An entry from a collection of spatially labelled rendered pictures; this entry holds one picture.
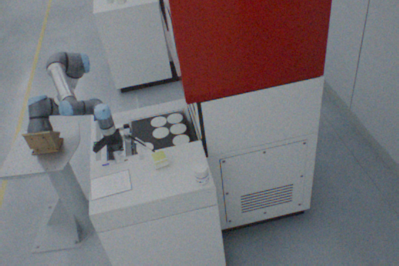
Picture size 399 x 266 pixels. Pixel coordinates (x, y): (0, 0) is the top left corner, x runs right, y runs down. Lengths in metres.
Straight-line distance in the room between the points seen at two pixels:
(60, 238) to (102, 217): 1.25
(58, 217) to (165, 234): 1.27
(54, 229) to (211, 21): 2.14
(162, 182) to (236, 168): 0.58
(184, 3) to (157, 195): 0.91
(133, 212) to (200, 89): 0.69
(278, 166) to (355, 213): 0.83
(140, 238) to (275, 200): 1.03
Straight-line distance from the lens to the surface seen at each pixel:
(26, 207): 3.57
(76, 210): 3.00
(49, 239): 3.25
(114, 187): 2.04
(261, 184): 2.57
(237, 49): 1.89
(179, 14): 1.75
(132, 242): 2.17
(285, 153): 2.44
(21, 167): 2.62
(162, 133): 2.36
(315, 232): 2.95
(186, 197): 1.95
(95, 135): 2.39
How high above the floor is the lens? 2.43
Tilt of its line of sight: 39 degrees down
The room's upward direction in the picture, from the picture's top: 9 degrees counter-clockwise
